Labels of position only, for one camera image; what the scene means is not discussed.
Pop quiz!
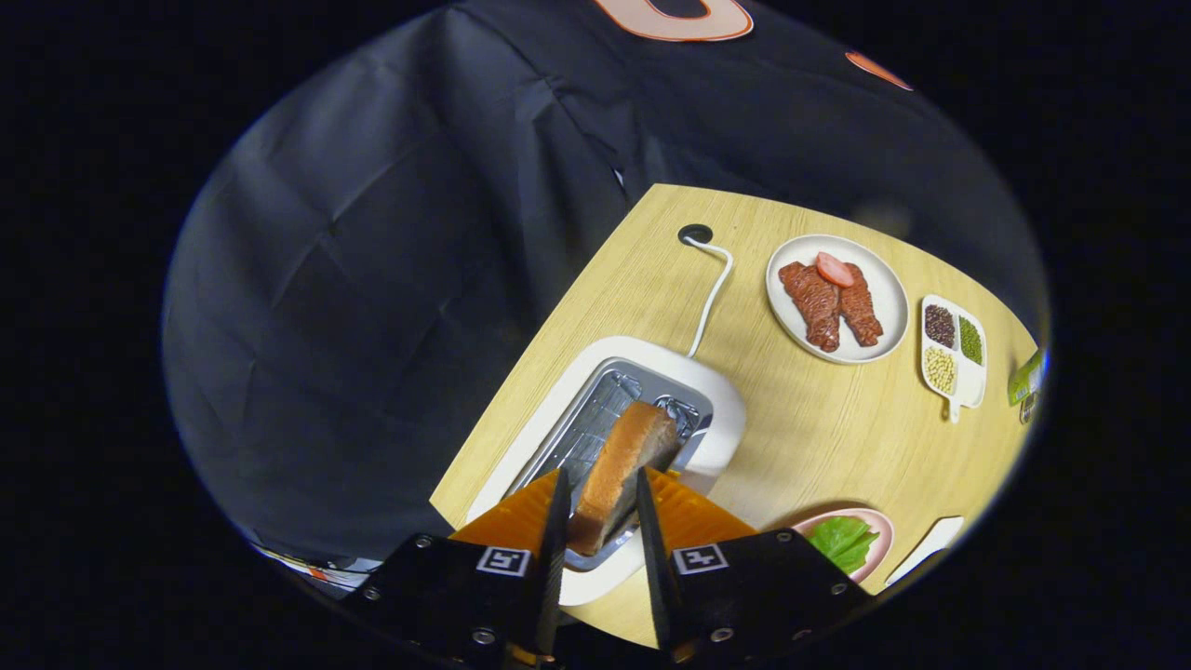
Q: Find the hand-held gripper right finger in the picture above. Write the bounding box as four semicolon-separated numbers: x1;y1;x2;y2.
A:
635;467;876;666

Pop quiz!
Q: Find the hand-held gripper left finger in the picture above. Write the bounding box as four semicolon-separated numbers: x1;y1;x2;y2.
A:
340;467;573;670

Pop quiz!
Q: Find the green lettuce leaf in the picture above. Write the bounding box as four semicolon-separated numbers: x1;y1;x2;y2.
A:
806;516;880;576

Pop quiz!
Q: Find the toasted bread slice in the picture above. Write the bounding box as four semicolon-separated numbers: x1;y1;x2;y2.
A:
566;401;680;557

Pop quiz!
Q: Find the pink plate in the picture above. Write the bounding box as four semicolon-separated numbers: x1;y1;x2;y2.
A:
791;507;895;584

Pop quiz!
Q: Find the white toaster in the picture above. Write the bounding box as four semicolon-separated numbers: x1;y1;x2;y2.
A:
465;335;748;608

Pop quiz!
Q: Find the white rectangular plate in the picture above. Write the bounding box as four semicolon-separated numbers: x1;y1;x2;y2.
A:
884;516;966;587

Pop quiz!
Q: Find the pile of yellow soybeans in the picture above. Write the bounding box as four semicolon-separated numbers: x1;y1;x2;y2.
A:
925;346;958;395

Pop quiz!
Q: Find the brown meat piece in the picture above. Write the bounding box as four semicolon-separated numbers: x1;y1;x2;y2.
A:
779;261;842;354
837;263;885;348

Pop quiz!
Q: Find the divided white dish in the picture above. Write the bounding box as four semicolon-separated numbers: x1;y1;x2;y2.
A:
920;294;988;424

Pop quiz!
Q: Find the black backdrop cloth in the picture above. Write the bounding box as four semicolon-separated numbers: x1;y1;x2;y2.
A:
163;0;1048;596

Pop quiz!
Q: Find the round white plate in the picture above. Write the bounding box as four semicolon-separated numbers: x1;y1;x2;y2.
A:
765;234;910;365

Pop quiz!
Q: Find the green and silver bottle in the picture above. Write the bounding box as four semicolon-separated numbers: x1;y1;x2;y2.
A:
1008;349;1048;408

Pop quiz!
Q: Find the white power cable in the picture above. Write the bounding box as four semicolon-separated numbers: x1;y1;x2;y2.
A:
684;237;734;359

